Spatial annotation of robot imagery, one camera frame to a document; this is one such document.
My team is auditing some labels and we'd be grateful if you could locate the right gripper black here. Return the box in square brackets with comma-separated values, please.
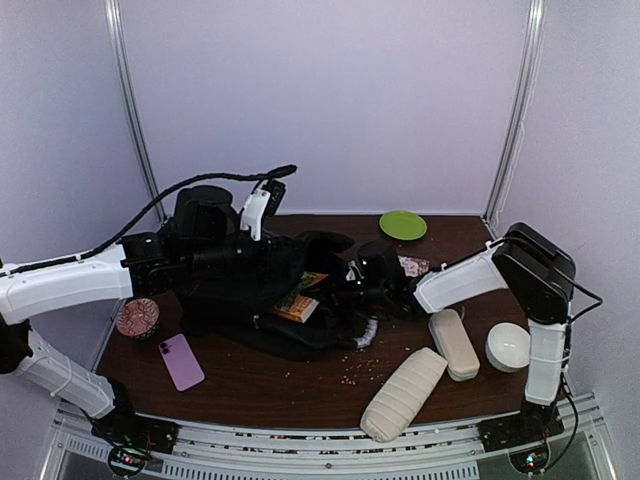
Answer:
[300, 267, 388, 324]

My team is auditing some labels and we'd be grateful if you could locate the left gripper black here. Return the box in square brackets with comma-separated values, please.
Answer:
[185, 225, 304, 281]

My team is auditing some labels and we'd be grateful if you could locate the black student backpack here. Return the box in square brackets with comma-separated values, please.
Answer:
[173, 231, 378, 361]

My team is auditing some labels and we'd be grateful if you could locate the green orange paperback book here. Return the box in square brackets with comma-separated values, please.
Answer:
[270, 271, 328, 324]

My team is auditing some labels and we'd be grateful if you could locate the purple illustrated paperback book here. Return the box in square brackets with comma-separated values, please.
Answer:
[399, 256, 430, 278]

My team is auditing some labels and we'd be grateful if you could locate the beige glasses case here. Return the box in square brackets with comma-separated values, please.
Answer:
[428, 309, 480, 382]

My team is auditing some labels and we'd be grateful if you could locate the beige fabric pencil pouch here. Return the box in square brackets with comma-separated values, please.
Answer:
[360, 347, 448, 443]

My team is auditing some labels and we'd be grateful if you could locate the pink smartphone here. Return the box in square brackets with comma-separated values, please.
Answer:
[158, 334, 205, 392]

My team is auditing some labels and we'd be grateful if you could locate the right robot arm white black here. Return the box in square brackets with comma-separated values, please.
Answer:
[330, 222, 576, 442]

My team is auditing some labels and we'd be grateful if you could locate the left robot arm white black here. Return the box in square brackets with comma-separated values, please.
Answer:
[1, 180, 289, 444]

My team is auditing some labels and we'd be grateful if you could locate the green plate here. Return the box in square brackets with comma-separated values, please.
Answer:
[379, 211, 428, 241]

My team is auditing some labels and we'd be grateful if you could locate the red patterned small bowl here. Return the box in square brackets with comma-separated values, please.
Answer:
[115, 298, 160, 340]

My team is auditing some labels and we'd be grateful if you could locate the white bowl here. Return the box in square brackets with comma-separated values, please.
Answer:
[485, 322, 530, 373]

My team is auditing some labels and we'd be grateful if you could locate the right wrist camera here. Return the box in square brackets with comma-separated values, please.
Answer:
[346, 260, 363, 283]

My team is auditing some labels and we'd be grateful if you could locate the front aluminium rail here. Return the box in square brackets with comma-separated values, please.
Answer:
[42, 394, 614, 480]

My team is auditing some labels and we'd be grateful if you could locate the right aluminium frame post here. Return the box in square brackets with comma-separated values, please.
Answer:
[483, 0, 547, 234]

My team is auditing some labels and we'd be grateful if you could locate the aluminium frame post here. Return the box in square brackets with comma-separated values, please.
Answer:
[104, 0, 160, 199]
[483, 0, 547, 234]

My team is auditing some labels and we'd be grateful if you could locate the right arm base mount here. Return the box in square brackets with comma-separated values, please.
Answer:
[477, 400, 564, 475]

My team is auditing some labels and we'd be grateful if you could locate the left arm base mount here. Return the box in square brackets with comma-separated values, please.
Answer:
[86, 378, 179, 479]

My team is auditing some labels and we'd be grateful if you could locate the left aluminium frame post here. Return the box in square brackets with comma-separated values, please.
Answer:
[104, 0, 160, 199]

